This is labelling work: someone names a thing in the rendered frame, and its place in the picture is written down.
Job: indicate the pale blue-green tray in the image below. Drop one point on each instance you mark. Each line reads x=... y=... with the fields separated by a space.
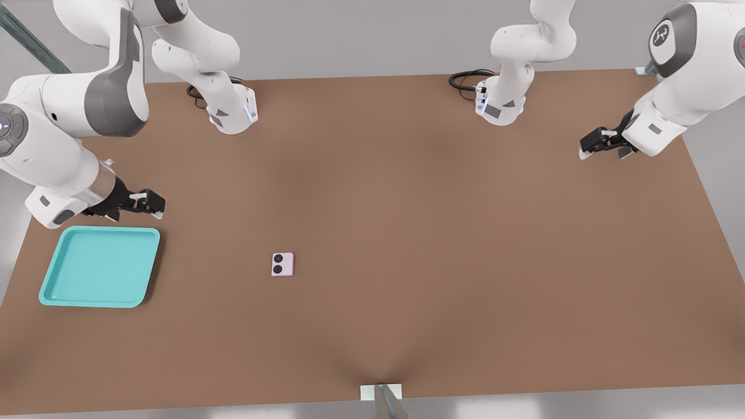
x=99 y=267

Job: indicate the pale lilac phone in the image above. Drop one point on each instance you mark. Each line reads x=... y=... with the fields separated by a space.
x=282 y=265

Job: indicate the silver frame post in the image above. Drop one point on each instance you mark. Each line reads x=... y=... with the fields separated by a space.
x=386 y=401
x=32 y=43
x=647 y=70

